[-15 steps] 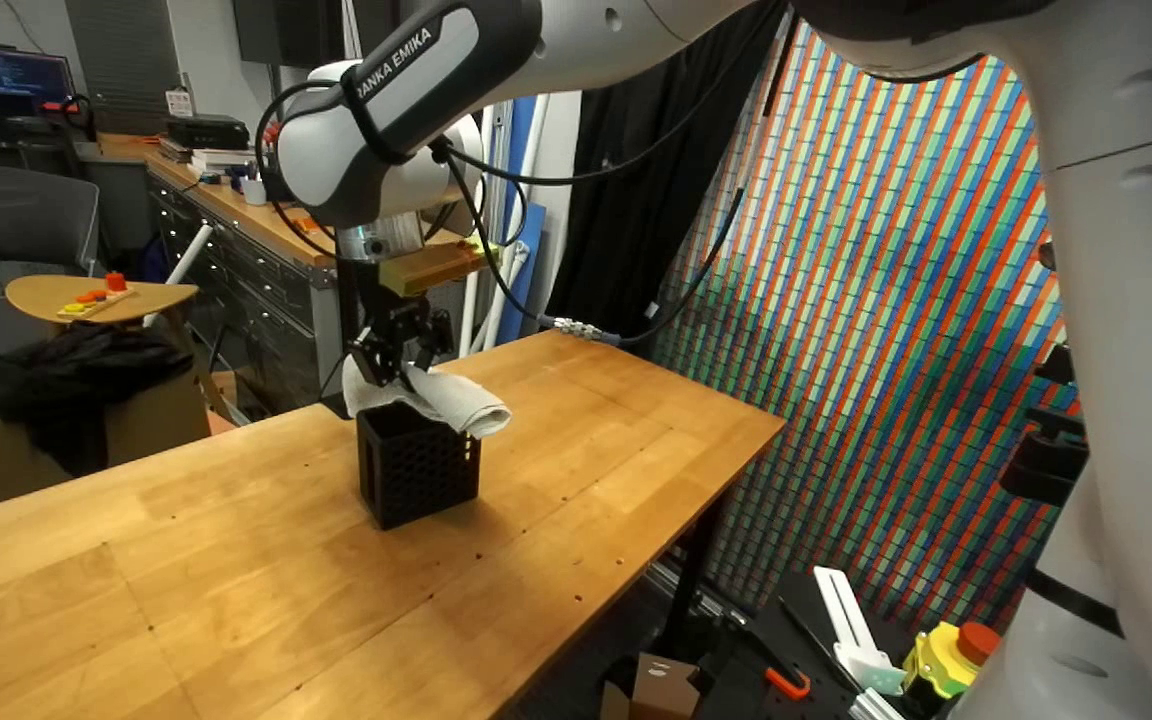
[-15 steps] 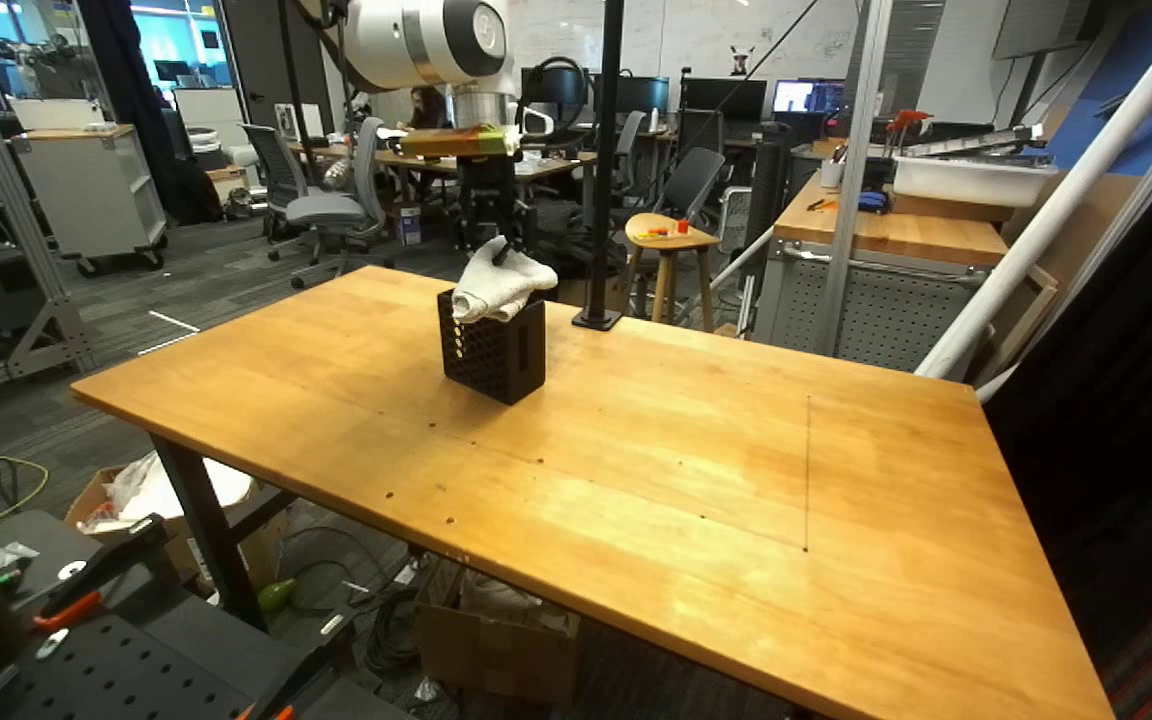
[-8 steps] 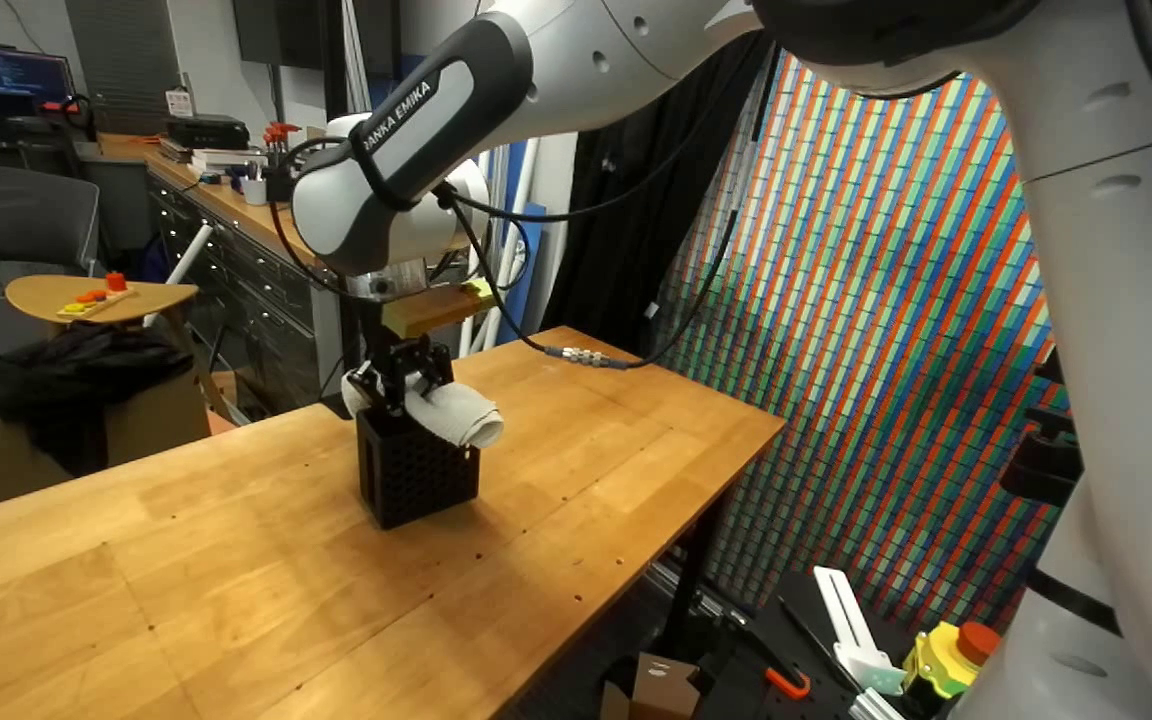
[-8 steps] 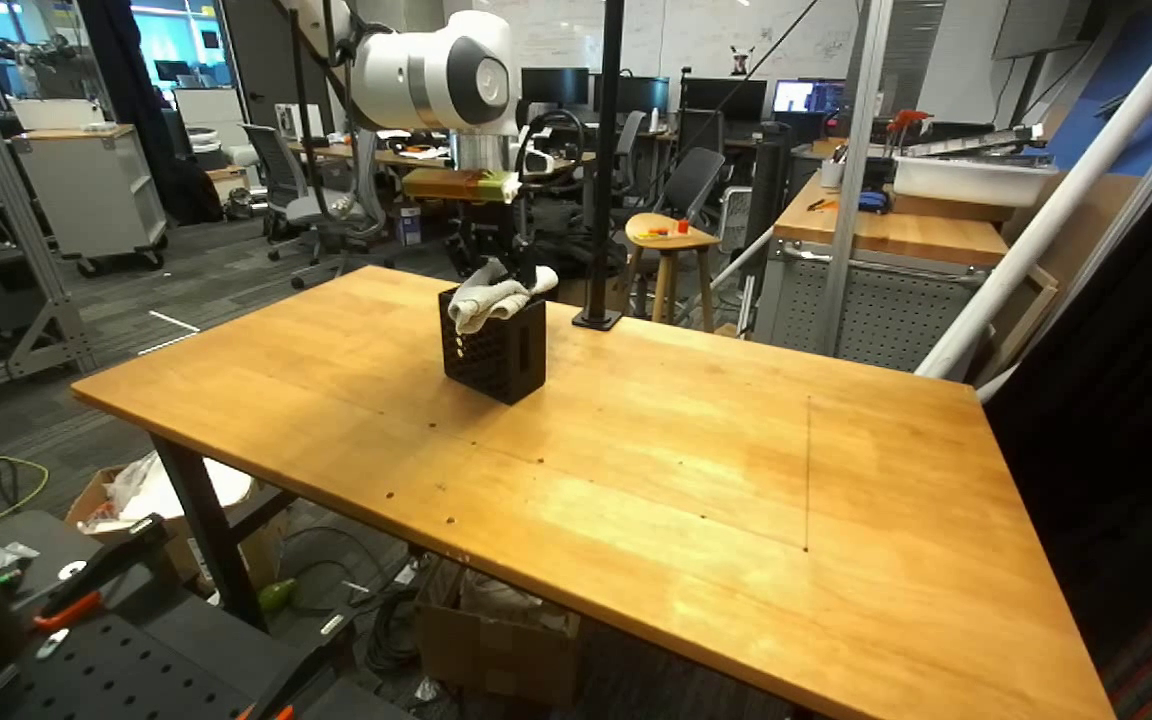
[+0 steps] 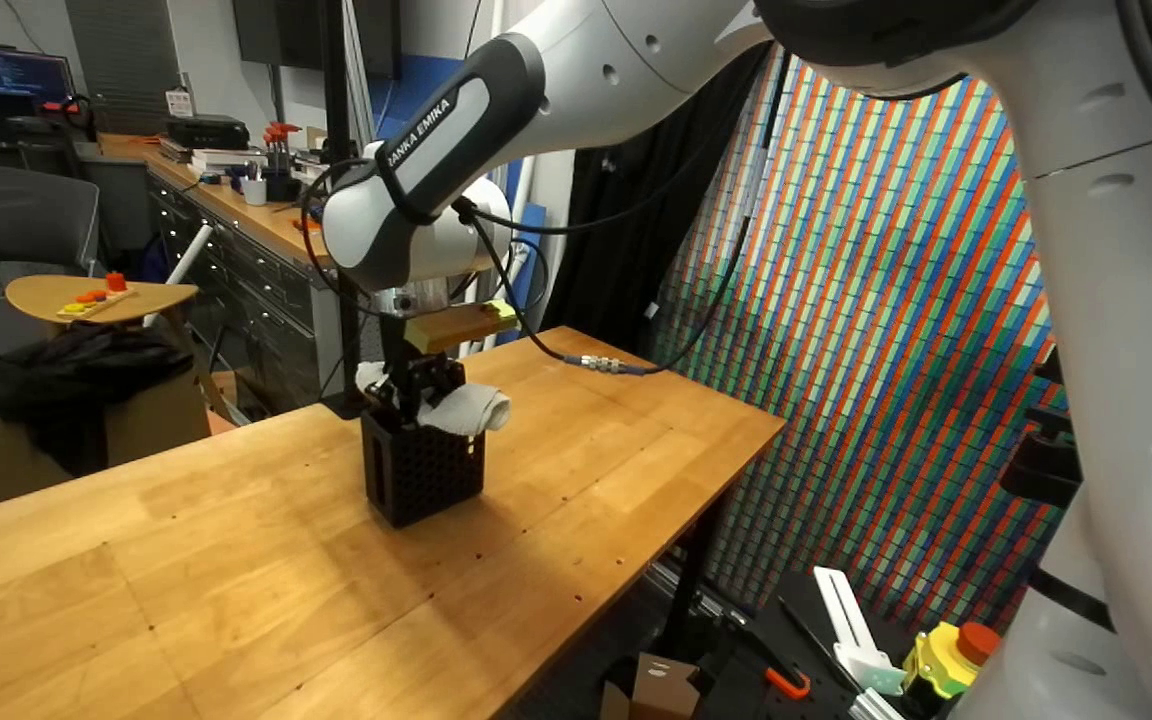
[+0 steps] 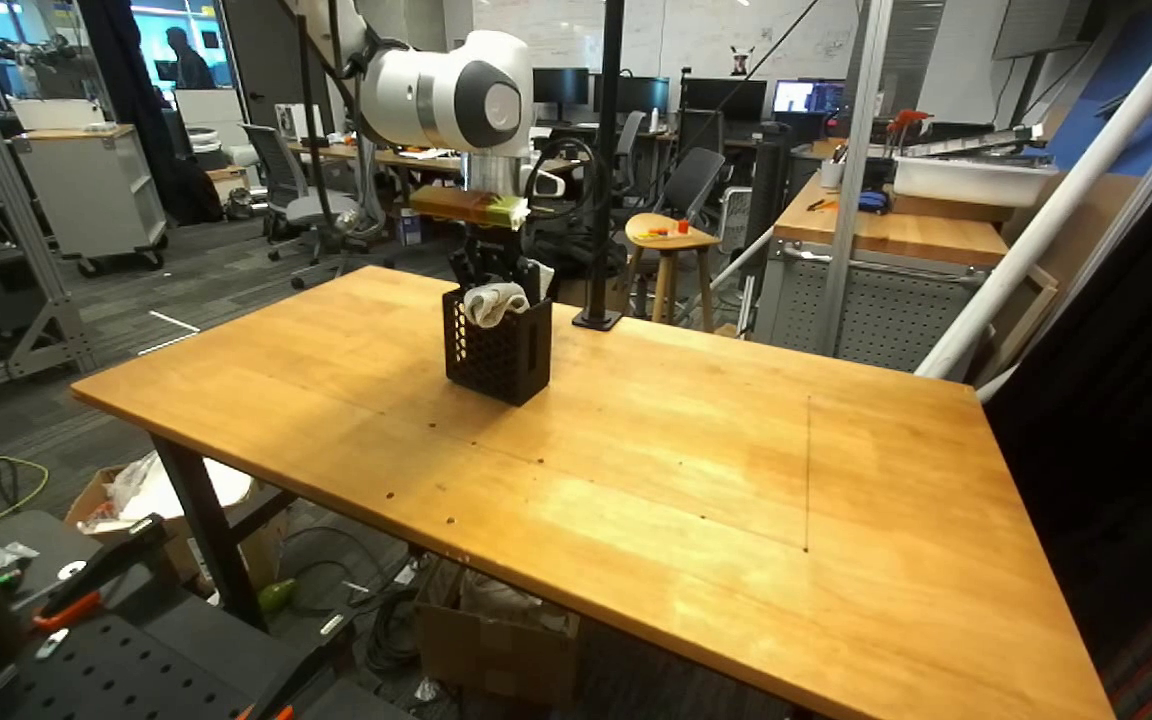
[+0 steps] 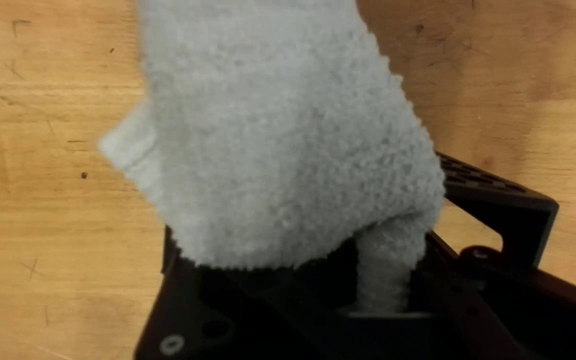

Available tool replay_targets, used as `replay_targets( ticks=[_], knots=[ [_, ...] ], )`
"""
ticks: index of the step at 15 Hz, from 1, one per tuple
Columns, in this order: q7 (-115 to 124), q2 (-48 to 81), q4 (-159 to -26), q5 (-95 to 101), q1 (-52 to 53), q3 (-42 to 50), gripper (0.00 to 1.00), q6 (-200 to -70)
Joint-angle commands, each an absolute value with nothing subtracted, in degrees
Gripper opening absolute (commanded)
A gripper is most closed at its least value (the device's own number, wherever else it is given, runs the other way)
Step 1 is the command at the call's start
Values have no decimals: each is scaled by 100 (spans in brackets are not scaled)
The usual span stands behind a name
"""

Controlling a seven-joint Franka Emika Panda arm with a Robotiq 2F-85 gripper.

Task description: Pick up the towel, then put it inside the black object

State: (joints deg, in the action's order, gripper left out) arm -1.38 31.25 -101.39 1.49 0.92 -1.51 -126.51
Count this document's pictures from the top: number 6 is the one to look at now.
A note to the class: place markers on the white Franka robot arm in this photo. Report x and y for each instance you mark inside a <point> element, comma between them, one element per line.
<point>430,94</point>

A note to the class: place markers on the black perforated basket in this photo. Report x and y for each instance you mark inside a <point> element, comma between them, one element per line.
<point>509,358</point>

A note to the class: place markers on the computer monitor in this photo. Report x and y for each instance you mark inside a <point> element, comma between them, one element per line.
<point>809,98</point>

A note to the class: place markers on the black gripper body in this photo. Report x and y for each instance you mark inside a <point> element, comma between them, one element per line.
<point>485,257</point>

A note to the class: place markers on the black curtain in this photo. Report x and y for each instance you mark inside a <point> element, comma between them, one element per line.
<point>1121,401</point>

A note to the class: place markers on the white cabinet cart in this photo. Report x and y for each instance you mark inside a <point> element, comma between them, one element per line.
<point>93,194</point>

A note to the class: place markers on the grey metal strut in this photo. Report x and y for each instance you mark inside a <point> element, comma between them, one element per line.
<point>859,175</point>

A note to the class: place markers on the black vertical pole stand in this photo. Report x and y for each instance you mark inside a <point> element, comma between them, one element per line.
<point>600,175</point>

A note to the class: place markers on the white leaning pole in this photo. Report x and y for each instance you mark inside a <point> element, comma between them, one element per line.
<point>1069,201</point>
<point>1108,246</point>

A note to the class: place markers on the black table leg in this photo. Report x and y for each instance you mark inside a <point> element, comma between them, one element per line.
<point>208,535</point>

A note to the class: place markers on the box with white bag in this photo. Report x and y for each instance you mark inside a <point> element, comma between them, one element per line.
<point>149,495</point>

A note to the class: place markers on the dark office chair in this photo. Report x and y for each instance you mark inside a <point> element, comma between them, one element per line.
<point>694,182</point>

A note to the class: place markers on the white tray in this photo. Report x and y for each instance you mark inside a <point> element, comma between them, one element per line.
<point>976,179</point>

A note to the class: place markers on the white towel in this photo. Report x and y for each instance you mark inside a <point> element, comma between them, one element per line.
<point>488,304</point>

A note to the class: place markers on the grey office chair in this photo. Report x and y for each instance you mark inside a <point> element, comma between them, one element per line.
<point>287,182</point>

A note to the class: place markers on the cardboard box under table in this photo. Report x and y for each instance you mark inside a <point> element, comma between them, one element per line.
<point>498,645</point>

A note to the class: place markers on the blue panel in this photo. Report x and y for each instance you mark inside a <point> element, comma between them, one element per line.
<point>1121,82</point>

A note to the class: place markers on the black perforated plate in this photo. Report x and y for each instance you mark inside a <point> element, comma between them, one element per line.
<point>136,667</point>

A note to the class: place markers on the wooden workbench with drawers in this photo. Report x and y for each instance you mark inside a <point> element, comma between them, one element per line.
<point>890,264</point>

